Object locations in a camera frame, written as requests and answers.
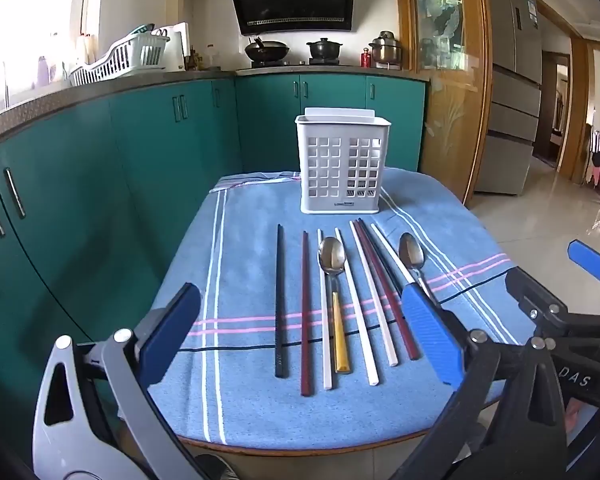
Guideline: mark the metal faucet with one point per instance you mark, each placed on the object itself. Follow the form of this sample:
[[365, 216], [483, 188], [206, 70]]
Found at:
[[6, 85]]

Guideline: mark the clear plastic bottle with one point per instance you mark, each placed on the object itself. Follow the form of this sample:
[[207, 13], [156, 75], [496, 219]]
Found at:
[[211, 57]]

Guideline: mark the silver metal spoon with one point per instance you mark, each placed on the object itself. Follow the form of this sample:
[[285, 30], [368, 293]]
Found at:
[[411, 252]]

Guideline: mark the white plastic utensil holder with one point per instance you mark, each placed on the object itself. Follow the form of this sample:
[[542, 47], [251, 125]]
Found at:
[[325, 170]]

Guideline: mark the wooden framed glass door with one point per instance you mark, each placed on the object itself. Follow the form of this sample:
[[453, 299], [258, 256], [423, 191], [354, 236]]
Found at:
[[445, 85]]

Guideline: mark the kitchen window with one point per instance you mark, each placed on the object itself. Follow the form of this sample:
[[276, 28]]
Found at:
[[30, 10]]

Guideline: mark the wooden doorway frame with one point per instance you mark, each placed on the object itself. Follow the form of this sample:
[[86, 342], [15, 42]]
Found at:
[[577, 110]]

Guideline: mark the green bowl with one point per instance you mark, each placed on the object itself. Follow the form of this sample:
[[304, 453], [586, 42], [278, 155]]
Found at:
[[142, 30]]

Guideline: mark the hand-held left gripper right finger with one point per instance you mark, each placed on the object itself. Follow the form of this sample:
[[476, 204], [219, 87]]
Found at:
[[430, 335]]

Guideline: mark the dark red chopstick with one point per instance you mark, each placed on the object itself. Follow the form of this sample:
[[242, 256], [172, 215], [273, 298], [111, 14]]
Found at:
[[395, 310], [305, 320]]

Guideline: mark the black wok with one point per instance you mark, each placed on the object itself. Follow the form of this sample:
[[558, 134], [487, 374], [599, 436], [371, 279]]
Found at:
[[267, 51]]

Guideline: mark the red canister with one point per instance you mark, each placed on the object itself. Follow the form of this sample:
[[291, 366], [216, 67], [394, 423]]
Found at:
[[365, 59]]

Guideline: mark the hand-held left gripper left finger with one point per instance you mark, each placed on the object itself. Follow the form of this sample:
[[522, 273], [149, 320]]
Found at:
[[170, 330]]

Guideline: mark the blue striped cloth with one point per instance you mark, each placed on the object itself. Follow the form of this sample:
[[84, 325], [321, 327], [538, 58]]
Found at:
[[240, 260]]

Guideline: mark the black cooking pot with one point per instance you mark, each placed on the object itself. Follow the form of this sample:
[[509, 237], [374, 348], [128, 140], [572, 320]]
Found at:
[[324, 50]]

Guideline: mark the white dish rack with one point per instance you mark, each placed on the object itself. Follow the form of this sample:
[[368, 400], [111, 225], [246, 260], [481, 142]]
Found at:
[[120, 57]]

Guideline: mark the white bottle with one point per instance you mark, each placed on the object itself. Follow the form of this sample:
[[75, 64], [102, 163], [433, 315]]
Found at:
[[87, 50]]

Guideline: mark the teal base cabinet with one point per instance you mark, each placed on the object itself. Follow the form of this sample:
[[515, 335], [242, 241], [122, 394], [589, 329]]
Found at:
[[270, 125], [80, 185]]

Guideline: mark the black chopstick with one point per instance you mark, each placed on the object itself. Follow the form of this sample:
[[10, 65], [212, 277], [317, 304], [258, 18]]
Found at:
[[386, 270], [280, 310]]

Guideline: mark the silver refrigerator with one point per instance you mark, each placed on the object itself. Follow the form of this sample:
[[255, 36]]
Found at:
[[510, 110]]

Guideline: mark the white chopstick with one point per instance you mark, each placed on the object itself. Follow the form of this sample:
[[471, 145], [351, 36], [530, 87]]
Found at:
[[390, 252], [375, 300], [360, 320], [326, 340]]

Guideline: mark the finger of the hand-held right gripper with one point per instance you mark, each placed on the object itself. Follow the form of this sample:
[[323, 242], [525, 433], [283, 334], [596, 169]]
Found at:
[[530, 295], [587, 260]]

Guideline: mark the gas stove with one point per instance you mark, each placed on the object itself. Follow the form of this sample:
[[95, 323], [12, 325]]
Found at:
[[295, 63]]

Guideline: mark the condiment bottle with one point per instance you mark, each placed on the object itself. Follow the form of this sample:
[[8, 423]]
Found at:
[[196, 59]]

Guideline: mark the white countertop appliance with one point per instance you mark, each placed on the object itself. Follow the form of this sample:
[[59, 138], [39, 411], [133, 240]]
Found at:
[[177, 47]]

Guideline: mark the stainless steel pot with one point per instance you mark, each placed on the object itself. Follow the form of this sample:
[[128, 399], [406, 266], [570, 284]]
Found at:
[[386, 50]]

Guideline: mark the lilac bottle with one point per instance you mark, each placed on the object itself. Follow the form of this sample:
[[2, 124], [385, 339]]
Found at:
[[43, 71]]

